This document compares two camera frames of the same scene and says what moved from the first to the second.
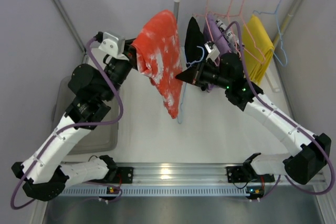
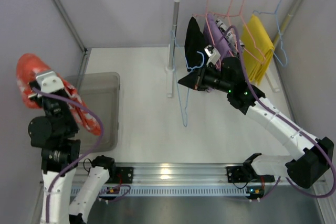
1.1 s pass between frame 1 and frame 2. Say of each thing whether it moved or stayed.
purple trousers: stayed
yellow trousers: stayed
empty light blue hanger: stayed
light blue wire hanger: moved
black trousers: stayed
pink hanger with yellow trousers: stayed
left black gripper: moved
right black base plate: stayed
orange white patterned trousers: moved
